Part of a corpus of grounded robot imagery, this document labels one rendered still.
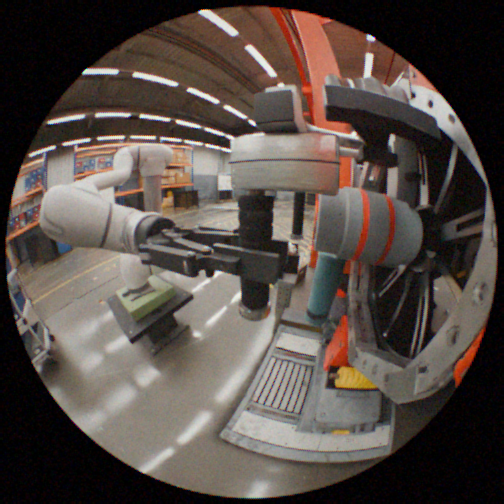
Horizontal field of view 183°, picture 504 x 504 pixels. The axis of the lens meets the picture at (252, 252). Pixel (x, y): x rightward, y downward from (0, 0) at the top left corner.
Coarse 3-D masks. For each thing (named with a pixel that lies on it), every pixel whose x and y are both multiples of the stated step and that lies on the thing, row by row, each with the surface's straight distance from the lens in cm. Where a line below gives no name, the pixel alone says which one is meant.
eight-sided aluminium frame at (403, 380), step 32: (416, 96) 28; (448, 128) 22; (480, 256) 16; (352, 288) 52; (480, 288) 17; (352, 320) 44; (448, 320) 18; (480, 320) 16; (352, 352) 38; (384, 352) 35; (448, 352) 18; (384, 384) 25; (416, 384) 20
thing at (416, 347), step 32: (448, 160) 56; (384, 192) 59; (448, 192) 36; (448, 224) 34; (480, 224) 29; (416, 256) 47; (448, 256) 37; (384, 288) 55; (416, 288) 67; (384, 320) 50; (416, 320) 59; (416, 352) 36
